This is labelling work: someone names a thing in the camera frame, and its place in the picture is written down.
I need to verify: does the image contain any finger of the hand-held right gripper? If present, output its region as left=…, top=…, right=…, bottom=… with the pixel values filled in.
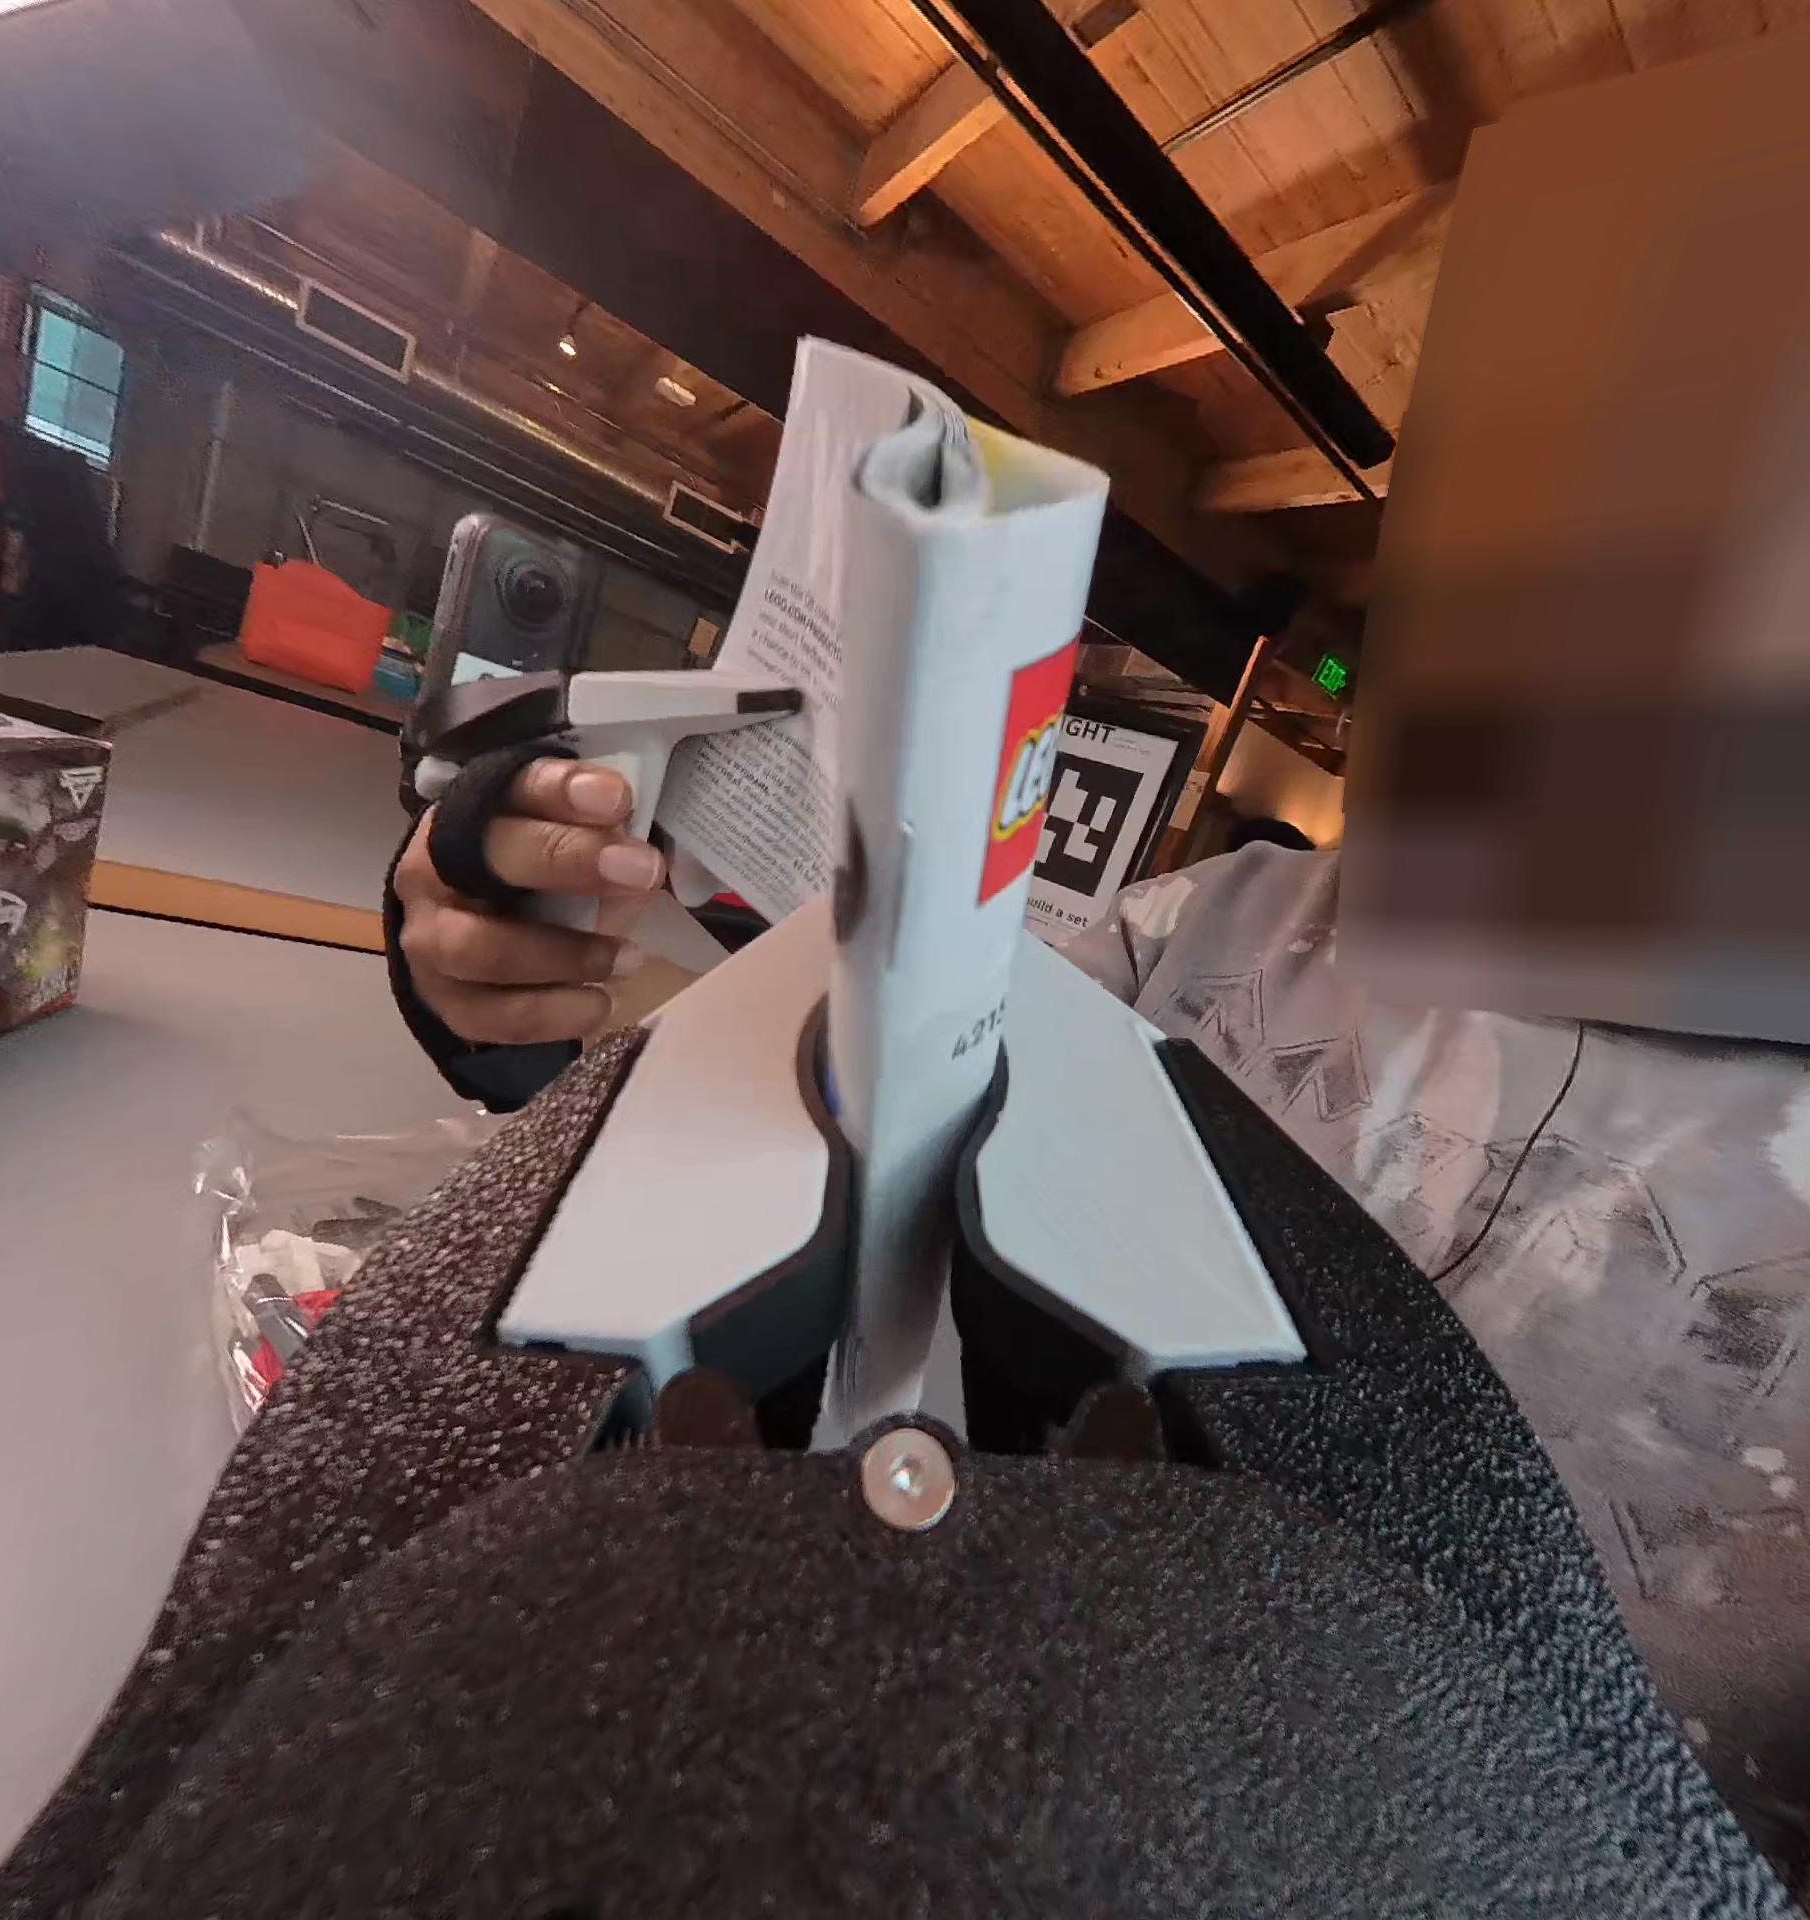
left=564, top=667, right=807, bottom=755

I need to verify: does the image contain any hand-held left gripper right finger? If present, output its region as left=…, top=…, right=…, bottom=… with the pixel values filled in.
left=958, top=935, right=1309, bottom=1384

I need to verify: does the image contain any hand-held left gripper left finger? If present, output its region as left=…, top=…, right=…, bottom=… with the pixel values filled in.
left=498, top=901, right=852, bottom=1375

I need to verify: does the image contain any white instruction booklet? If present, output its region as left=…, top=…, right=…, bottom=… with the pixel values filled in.
left=656, top=337, right=1114, bottom=1442

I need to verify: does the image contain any clear bag of mixed parts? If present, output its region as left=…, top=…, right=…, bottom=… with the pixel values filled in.
left=190, top=1107, right=401, bottom=1433

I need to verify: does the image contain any person's right hand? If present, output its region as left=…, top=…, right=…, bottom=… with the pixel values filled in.
left=392, top=755, right=670, bottom=1051

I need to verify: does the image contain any orange bin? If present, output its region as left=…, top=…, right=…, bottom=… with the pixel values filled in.
left=236, top=556, right=395, bottom=694

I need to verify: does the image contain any grey table with wooden edge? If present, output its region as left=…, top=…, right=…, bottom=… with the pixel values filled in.
left=0, top=643, right=442, bottom=957

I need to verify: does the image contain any black white marker sign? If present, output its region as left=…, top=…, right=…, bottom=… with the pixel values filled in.
left=1023, top=682, right=1218, bottom=952

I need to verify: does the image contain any paned window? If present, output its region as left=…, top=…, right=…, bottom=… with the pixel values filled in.
left=0, top=275, right=127, bottom=454

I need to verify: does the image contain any black toy truck box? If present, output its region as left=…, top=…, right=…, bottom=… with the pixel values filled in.
left=0, top=686, right=115, bottom=1062

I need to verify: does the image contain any thin black cable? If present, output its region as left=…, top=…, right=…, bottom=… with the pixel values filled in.
left=1436, top=1016, right=1590, bottom=1285

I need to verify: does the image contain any metal air duct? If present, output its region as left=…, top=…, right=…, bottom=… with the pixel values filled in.
left=155, top=220, right=762, bottom=548

